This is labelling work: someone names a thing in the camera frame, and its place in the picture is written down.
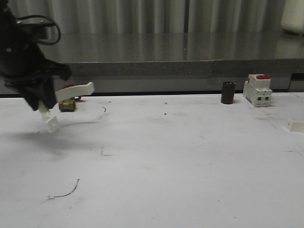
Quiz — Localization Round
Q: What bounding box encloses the white half pipe clamp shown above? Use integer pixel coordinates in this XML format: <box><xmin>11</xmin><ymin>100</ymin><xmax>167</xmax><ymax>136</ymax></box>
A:
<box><xmin>38</xmin><ymin>82</ymin><xmax>95</xmax><ymax>133</ymax></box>

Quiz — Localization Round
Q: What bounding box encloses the white circuit breaker red switch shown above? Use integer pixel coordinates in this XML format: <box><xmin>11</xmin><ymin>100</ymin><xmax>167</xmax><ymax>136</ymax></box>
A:
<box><xmin>243</xmin><ymin>74</ymin><xmax>273</xmax><ymax>107</ymax></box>

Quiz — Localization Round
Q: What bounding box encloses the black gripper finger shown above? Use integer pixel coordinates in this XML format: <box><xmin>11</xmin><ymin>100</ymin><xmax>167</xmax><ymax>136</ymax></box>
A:
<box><xmin>41</xmin><ymin>77</ymin><xmax>57</xmax><ymax>109</ymax></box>
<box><xmin>10</xmin><ymin>82</ymin><xmax>43</xmax><ymax>111</ymax></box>

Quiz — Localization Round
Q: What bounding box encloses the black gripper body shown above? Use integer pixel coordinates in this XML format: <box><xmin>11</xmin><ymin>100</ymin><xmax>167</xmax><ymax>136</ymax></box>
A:
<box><xmin>0</xmin><ymin>0</ymin><xmax>72</xmax><ymax>83</ymax></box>

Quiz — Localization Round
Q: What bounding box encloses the dark brown cylinder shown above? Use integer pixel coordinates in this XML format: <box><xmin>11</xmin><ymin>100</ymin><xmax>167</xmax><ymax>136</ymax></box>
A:
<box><xmin>221</xmin><ymin>82</ymin><xmax>236</xmax><ymax>105</ymax></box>

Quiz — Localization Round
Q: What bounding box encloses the white container on counter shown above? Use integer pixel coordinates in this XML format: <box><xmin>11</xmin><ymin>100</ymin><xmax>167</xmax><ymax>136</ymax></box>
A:
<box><xmin>281</xmin><ymin>0</ymin><xmax>304</xmax><ymax>35</ymax></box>

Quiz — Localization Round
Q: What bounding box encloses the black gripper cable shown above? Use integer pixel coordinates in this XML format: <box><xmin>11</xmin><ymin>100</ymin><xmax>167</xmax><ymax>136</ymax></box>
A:
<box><xmin>14</xmin><ymin>14</ymin><xmax>62</xmax><ymax>46</ymax></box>

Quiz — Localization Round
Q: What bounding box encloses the brass valve red handwheel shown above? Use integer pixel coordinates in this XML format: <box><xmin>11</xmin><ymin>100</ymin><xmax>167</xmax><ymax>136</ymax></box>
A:
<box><xmin>57</xmin><ymin>84</ymin><xmax>82</xmax><ymax>112</ymax></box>

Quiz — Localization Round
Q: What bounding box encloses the grey stone counter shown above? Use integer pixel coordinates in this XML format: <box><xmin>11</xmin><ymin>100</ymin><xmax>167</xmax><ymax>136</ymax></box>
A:
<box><xmin>41</xmin><ymin>32</ymin><xmax>304</xmax><ymax>95</ymax></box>

